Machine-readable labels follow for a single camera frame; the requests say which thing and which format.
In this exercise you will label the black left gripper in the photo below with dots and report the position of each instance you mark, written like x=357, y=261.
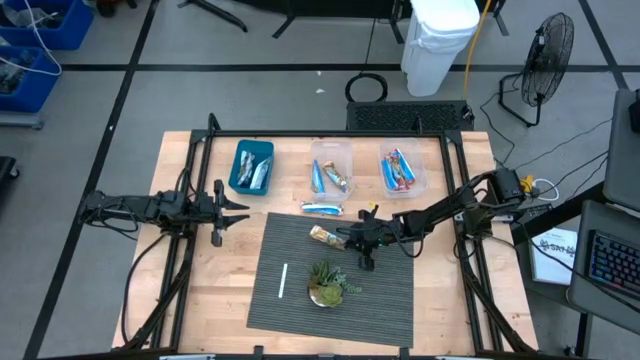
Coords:
x=205, y=212

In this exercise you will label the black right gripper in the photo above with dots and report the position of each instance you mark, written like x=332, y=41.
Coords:
x=372, y=235

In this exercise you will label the brown green granola bar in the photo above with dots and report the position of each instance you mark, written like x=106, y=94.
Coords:
x=336, y=176
x=325, y=236

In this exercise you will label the blue white granola bar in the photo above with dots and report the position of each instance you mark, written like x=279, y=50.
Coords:
x=322, y=208

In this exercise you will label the purple white granola bar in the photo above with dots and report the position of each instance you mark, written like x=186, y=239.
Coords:
x=261, y=174
x=245, y=167

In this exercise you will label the blue red granola bar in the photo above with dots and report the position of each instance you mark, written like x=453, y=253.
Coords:
x=397, y=172
x=389, y=175
x=407, y=167

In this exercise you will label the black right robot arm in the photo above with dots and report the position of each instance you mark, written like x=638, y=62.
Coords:
x=440, y=212

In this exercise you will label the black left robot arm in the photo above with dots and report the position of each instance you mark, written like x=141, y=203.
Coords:
x=135, y=207

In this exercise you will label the succulent plant in black pot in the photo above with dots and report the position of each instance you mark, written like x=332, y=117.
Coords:
x=327, y=295

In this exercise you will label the teal plastic bin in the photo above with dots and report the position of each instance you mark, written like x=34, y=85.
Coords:
x=252, y=149

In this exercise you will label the grey woven placemat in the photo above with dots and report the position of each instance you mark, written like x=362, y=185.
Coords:
x=390, y=300

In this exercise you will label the white paper strip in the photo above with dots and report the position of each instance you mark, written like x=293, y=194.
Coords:
x=283, y=280

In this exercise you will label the clear plastic bin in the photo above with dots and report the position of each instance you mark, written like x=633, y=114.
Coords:
x=420, y=187
x=332, y=150

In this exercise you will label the black perforated computer case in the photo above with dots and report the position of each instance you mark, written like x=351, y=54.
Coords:
x=410, y=116

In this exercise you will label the white paper booklet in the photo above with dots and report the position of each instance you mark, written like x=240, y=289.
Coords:
x=550, y=260

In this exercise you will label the white trash bin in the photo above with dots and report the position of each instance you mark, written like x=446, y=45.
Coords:
x=435, y=50

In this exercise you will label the blue storage bin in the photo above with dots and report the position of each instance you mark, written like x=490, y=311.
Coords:
x=75, y=30
x=35, y=95

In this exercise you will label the grey desk top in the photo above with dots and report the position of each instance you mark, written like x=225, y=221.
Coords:
x=622, y=165
x=600, y=220

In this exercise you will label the black floor fan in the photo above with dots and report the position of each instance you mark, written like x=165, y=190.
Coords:
x=547, y=60

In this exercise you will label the backlit computer keyboard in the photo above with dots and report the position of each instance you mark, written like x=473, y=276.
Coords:
x=617, y=262

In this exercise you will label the black metal table frame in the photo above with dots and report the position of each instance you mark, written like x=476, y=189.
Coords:
x=325, y=134

